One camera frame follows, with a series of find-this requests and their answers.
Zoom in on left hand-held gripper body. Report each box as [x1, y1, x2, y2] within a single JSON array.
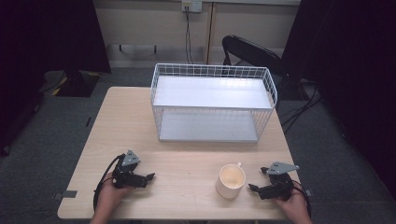
[[111, 149, 149, 189]]

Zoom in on black chair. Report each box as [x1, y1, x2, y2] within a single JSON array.
[[220, 35, 287, 78]]

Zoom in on white wall socket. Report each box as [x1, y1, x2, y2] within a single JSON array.
[[181, 0, 204, 14]]

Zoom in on black wall cable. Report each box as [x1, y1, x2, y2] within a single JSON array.
[[184, 5, 194, 65]]

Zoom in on person's right hand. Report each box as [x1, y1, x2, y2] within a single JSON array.
[[274, 186, 309, 219]]

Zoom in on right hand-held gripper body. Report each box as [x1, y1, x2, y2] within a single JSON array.
[[258, 161, 301, 202]]

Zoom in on black stand base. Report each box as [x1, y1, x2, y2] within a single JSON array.
[[38, 69, 103, 98]]

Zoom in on black floor cables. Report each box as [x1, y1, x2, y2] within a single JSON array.
[[279, 79, 324, 135]]

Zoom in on black curtain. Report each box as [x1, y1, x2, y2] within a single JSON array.
[[280, 0, 396, 202]]

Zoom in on white wire shelf rack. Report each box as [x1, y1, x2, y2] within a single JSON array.
[[149, 63, 279, 144]]

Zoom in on person's left hand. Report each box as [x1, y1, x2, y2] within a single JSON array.
[[98, 172, 133, 217]]

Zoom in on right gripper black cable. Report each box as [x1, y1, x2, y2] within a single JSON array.
[[291, 179, 313, 218]]

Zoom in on white cup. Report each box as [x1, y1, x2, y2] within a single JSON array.
[[215, 161, 248, 200]]

